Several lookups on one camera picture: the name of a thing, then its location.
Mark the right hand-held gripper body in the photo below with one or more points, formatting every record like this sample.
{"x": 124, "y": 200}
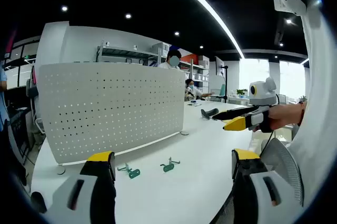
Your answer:
{"x": 263, "y": 95}

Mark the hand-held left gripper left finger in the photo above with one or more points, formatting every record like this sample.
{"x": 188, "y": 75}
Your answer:
{"x": 79, "y": 203}

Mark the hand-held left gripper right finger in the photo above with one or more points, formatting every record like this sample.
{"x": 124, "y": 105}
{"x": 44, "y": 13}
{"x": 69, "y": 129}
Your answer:
{"x": 263, "y": 197}

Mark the green hook assembly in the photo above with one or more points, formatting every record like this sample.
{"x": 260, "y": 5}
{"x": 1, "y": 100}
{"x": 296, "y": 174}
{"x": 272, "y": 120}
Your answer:
{"x": 168, "y": 167}
{"x": 133, "y": 173}

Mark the white perforated mounting plate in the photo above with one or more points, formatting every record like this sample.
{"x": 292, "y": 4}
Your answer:
{"x": 105, "y": 108}

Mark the person's right hand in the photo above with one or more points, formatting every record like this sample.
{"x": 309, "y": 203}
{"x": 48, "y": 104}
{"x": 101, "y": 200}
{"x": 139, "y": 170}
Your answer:
{"x": 285, "y": 116}

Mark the green potted plant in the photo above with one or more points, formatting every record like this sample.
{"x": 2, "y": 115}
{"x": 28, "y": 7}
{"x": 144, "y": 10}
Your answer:
{"x": 241, "y": 92}

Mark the black curved object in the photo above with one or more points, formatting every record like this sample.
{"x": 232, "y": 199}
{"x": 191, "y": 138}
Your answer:
{"x": 209, "y": 113}

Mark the dark flat tray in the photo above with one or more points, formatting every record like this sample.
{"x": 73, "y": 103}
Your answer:
{"x": 194, "y": 104}

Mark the small black rounded object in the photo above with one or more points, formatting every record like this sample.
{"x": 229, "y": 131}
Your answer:
{"x": 39, "y": 203}

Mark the white mesh office chair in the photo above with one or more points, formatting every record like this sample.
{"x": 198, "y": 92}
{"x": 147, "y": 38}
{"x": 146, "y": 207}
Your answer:
{"x": 284, "y": 161}

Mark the grey metal shelf rack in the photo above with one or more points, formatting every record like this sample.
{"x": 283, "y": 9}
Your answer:
{"x": 191, "y": 76}
{"x": 118, "y": 50}

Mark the person's white shirt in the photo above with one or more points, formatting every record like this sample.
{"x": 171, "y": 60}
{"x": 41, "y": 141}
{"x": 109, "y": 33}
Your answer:
{"x": 316, "y": 76}

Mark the white plastic crates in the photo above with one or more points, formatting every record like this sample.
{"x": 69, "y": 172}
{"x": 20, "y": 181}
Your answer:
{"x": 160, "y": 49}

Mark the pink hanging bag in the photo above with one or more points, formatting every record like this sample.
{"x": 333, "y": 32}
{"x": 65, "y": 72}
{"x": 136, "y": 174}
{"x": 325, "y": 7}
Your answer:
{"x": 34, "y": 76}

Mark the group of round ceiling spotlights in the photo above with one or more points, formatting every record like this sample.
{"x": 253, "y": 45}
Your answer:
{"x": 128, "y": 16}

